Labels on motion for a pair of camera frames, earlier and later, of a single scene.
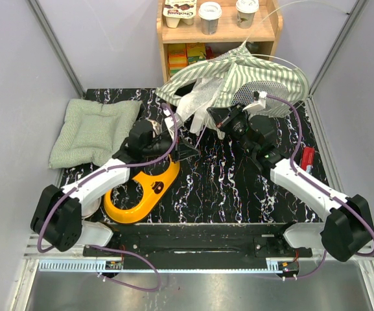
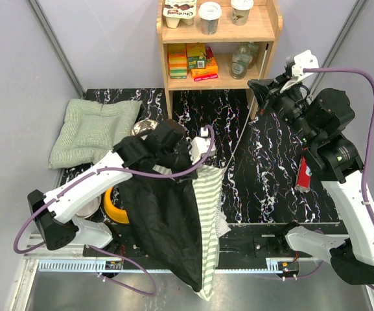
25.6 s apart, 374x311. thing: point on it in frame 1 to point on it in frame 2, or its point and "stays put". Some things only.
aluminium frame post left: (56, 45) stays put
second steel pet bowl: (89, 206) stays put
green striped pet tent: (245, 78) to (178, 223)
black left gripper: (183, 151) to (178, 173)
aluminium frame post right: (353, 16) stays put
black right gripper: (219, 115) to (260, 87)
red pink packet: (209, 52) stays put
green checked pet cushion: (90, 133) stays put
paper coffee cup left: (209, 13) stays put
